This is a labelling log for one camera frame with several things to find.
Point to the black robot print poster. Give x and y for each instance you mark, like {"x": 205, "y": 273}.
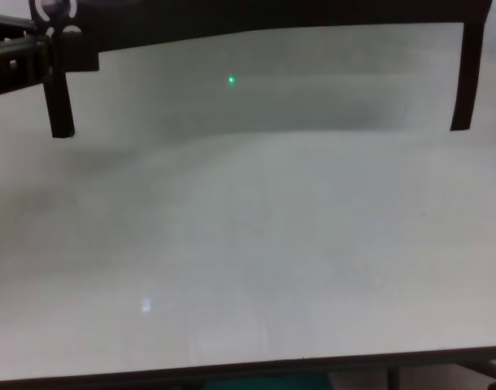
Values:
{"x": 272, "y": 16}

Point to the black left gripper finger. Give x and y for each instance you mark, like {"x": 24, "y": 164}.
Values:
{"x": 79, "y": 57}
{"x": 20, "y": 29}

